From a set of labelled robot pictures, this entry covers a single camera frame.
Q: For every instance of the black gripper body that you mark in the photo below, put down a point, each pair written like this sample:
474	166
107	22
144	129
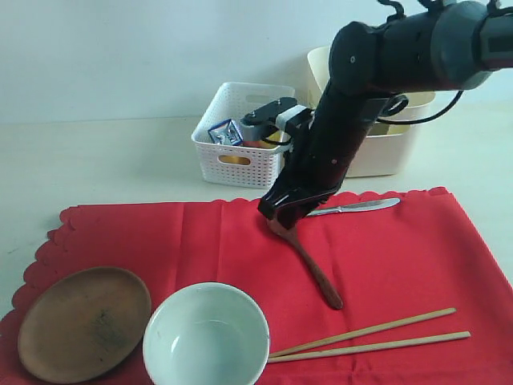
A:
323	155

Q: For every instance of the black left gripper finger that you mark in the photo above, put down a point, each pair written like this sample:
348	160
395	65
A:
279	194

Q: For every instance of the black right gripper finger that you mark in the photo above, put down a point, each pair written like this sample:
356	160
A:
304	201

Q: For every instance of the dark wooden spoon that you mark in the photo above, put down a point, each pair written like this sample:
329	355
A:
326	288

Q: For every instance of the red sausage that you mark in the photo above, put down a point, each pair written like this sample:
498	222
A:
254	144

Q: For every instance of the orange cheese wedge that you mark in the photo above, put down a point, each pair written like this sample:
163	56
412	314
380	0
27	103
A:
237	160

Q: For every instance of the blue white snack packet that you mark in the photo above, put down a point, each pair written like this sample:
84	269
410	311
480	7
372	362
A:
226	132

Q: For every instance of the silver table knife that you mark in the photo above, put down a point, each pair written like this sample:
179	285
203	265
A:
359	207

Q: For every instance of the pale green bowl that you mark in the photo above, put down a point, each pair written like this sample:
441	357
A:
206	333

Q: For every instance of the brown oval plate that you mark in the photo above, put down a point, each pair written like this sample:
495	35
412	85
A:
84	325

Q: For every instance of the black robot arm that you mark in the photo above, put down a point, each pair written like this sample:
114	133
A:
450	46

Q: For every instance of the white perforated plastic basket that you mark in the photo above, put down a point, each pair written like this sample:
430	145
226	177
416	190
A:
240	166

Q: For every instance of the cream plastic bin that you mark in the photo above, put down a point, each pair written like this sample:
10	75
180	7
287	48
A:
387	147

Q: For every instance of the red scalloped cloth mat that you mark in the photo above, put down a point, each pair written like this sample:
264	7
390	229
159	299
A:
421	255

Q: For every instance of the upper wooden chopstick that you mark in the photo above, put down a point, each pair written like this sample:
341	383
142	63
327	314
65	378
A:
364	331

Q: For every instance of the wooden chopstick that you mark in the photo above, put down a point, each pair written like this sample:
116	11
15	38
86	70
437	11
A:
364	331
411	342

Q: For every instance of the lower wooden chopstick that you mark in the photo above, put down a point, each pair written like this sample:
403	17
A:
411	342

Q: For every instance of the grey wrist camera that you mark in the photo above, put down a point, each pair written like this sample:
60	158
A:
284	114

